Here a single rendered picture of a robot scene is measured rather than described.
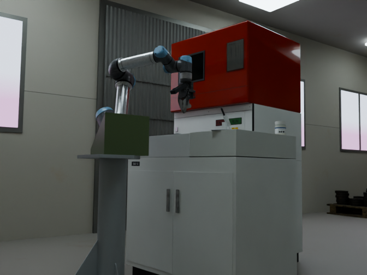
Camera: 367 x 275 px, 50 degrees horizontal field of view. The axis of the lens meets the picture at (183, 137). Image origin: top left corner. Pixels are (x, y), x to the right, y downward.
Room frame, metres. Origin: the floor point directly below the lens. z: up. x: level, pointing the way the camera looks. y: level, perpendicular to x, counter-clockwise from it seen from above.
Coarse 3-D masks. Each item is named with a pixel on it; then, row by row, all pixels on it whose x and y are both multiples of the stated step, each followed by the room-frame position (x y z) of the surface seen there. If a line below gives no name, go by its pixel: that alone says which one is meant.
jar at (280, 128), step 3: (276, 123) 2.51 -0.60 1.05; (279, 123) 2.50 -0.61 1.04; (282, 123) 2.49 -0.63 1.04; (285, 123) 2.50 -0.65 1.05; (276, 126) 2.51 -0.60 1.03; (279, 126) 2.50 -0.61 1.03; (282, 126) 2.49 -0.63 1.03; (285, 126) 2.50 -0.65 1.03; (276, 129) 2.51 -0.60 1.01; (279, 129) 2.50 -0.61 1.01; (282, 129) 2.49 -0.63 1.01; (285, 129) 2.50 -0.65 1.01; (276, 132) 2.51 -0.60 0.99; (279, 132) 2.50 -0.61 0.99; (282, 132) 2.49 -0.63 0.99; (285, 132) 2.50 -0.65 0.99
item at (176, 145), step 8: (152, 136) 2.58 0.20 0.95; (160, 136) 2.52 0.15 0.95; (168, 136) 2.47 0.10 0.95; (176, 136) 2.41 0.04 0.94; (184, 136) 2.37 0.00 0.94; (152, 144) 2.58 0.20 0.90; (160, 144) 2.52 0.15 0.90; (168, 144) 2.47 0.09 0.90; (176, 144) 2.41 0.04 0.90; (184, 144) 2.37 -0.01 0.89; (152, 152) 2.58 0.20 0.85; (160, 152) 2.52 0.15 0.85; (168, 152) 2.47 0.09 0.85; (176, 152) 2.41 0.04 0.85; (184, 152) 2.37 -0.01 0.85
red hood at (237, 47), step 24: (240, 24) 2.78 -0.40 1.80; (192, 48) 3.13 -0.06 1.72; (216, 48) 2.94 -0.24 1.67; (240, 48) 2.78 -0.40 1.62; (264, 48) 2.88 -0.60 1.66; (288, 48) 3.12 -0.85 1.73; (192, 72) 3.12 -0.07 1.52; (216, 72) 2.94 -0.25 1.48; (240, 72) 2.78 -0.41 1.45; (264, 72) 2.88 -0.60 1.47; (288, 72) 3.12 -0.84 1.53; (216, 96) 2.94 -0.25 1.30; (240, 96) 2.78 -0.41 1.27; (264, 96) 2.88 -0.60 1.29; (288, 96) 3.12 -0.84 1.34
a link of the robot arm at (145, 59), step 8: (160, 48) 2.35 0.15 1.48; (136, 56) 2.46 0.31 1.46; (144, 56) 2.42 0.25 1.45; (152, 56) 2.39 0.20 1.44; (160, 56) 2.36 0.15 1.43; (168, 56) 2.39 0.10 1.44; (112, 64) 2.53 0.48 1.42; (120, 64) 2.51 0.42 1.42; (128, 64) 2.49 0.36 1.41; (136, 64) 2.47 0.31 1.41; (144, 64) 2.45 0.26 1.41; (112, 72) 2.56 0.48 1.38; (120, 72) 2.55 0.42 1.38
